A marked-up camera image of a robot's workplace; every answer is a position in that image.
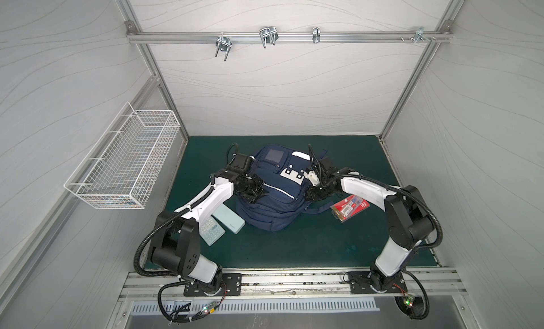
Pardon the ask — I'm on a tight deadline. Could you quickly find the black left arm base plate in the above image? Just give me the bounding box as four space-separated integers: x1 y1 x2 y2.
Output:
184 272 242 297

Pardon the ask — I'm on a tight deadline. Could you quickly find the metal ring clamp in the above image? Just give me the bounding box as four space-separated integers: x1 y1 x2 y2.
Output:
313 27 321 44

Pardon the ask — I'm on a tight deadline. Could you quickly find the metal u-bolt clamp left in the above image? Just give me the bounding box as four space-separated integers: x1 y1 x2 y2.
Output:
215 34 232 61

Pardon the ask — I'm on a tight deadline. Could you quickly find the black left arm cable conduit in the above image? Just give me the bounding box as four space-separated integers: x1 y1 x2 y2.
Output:
133 184 218 278

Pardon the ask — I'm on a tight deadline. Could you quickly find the white slotted cable duct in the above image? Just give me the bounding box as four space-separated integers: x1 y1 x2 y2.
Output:
130 296 380 316

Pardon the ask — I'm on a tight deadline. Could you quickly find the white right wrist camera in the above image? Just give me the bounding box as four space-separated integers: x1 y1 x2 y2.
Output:
305 171 320 187

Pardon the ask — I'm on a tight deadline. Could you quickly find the grey green calculator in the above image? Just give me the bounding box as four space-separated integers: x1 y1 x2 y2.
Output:
199 216 225 246

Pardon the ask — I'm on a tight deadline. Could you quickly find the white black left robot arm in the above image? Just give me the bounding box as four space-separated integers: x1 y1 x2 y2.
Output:
147 154 264 293

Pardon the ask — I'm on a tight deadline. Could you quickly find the mint green pencil case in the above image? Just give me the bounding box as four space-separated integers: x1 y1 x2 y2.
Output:
212 204 246 234

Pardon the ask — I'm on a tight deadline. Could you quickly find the aluminium crossbar rail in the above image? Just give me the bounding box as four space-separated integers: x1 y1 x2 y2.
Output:
127 30 454 44

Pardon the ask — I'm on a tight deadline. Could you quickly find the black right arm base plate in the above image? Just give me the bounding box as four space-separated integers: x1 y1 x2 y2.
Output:
343 270 407 294

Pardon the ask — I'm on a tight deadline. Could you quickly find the metal u-bolt clamp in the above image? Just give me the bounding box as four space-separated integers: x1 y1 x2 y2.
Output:
215 34 232 61
259 27 279 48

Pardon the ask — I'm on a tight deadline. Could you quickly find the metal u-bolt clamp middle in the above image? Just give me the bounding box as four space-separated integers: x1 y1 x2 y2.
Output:
259 27 279 48

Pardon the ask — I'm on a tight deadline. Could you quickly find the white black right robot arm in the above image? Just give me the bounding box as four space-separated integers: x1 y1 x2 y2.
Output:
306 155 443 293

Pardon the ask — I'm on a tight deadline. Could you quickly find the white wire basket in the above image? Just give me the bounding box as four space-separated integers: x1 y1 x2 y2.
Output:
64 102 180 210

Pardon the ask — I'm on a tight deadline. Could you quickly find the metal bracket clamp right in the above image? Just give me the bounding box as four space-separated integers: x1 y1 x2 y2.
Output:
399 27 437 44

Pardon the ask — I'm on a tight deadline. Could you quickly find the navy blue student backpack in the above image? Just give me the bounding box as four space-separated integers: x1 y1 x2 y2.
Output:
235 144 334 232

